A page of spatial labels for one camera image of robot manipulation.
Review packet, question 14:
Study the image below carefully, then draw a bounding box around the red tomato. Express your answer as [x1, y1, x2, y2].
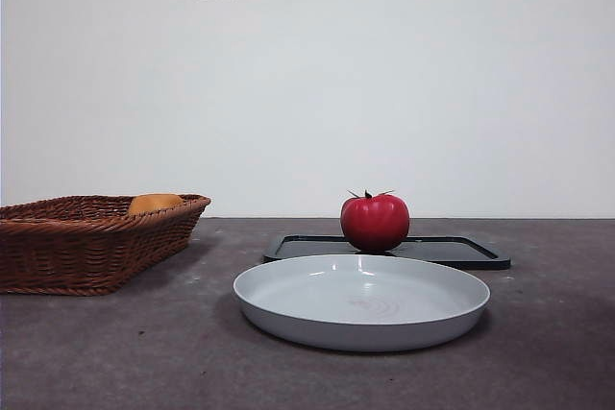
[339, 188, 411, 253]

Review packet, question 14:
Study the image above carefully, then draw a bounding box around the grey round plate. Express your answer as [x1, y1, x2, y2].
[232, 253, 492, 353]

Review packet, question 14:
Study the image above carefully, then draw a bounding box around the orange fruit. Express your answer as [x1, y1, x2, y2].
[127, 192, 185, 215]

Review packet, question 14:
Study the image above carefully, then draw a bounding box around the black rectangular tray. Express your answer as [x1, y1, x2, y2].
[262, 232, 512, 272]

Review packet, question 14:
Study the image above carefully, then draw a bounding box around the brown wicker basket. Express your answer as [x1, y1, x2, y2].
[0, 193, 212, 297]

